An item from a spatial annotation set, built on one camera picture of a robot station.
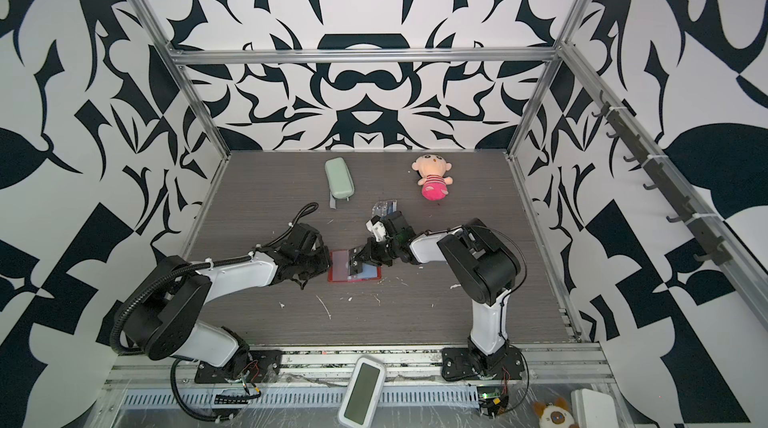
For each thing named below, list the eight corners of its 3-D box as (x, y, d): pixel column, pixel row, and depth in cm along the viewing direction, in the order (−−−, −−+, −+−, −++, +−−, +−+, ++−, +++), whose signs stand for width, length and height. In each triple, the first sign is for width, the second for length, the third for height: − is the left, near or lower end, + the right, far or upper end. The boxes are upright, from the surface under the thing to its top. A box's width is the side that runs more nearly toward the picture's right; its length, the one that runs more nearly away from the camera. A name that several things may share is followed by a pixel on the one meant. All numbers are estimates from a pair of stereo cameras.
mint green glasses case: (331, 208, 105) (330, 202, 102) (323, 165, 118) (322, 159, 115) (358, 202, 107) (358, 197, 104) (347, 160, 119) (346, 154, 117)
